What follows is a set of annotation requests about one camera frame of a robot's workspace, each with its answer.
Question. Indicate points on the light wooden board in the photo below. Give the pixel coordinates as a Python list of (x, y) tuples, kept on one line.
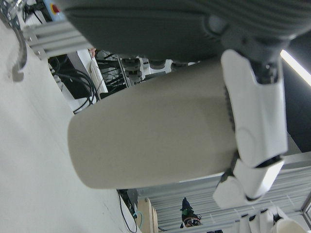
[(145, 218)]

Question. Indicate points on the dark hanging object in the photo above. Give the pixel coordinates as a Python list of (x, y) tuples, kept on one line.
[(188, 213)]

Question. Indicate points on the beige paper cup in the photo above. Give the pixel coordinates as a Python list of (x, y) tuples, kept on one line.
[(145, 133)]

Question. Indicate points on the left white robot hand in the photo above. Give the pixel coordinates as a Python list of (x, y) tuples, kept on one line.
[(145, 24)]

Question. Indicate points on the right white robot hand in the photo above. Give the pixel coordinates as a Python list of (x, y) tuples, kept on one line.
[(247, 225)]

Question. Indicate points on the ceiling light strip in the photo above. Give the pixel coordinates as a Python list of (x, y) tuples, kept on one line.
[(296, 68)]

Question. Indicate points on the white paper cup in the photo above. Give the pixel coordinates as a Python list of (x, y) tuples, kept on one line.
[(289, 227)]

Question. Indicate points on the white cabinet panel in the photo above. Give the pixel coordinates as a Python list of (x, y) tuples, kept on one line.
[(97, 72)]

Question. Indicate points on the aluminium extrusion beam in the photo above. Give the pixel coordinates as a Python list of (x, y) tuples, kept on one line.
[(53, 36)]

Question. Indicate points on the emergency stop button box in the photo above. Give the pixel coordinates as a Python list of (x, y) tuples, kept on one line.
[(55, 9)]

